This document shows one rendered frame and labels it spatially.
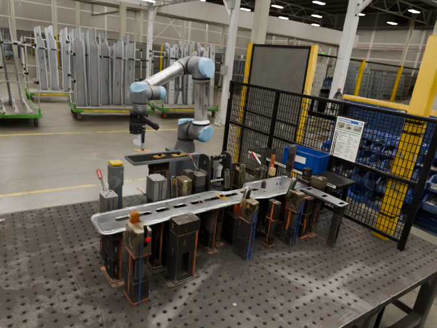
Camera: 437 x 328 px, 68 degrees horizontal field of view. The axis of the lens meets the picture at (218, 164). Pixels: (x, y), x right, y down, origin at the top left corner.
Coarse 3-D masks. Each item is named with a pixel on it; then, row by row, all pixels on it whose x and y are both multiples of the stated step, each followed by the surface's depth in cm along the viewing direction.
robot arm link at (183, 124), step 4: (180, 120) 220; (184, 120) 218; (188, 120) 218; (180, 124) 220; (184, 124) 219; (188, 124) 218; (180, 128) 221; (184, 128) 219; (188, 128) 217; (180, 132) 222; (184, 132) 220; (180, 136) 222; (184, 136) 221; (188, 136) 220
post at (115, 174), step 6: (108, 168) 176; (114, 168) 172; (120, 168) 175; (108, 174) 177; (114, 174) 174; (120, 174) 176; (108, 180) 178; (114, 180) 175; (120, 180) 177; (114, 186) 176; (120, 186) 179; (114, 192) 178; (120, 192) 180; (120, 198) 181; (120, 204) 182
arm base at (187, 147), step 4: (180, 140) 223; (184, 140) 222; (188, 140) 223; (192, 140) 226; (176, 144) 225; (180, 144) 223; (184, 144) 223; (188, 144) 223; (192, 144) 226; (176, 148) 225; (180, 148) 224; (184, 148) 223; (188, 148) 223; (192, 148) 226; (188, 152) 224; (192, 152) 227
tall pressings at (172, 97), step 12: (168, 48) 917; (180, 48) 913; (192, 48) 932; (204, 48) 987; (168, 60) 903; (168, 84) 919; (180, 84) 938; (192, 84) 958; (168, 96) 926; (180, 96) 945; (192, 96) 996
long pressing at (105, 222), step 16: (208, 192) 189; (224, 192) 191; (256, 192) 197; (272, 192) 200; (128, 208) 159; (144, 208) 162; (160, 208) 164; (176, 208) 165; (192, 208) 167; (208, 208) 170; (96, 224) 144; (112, 224) 144
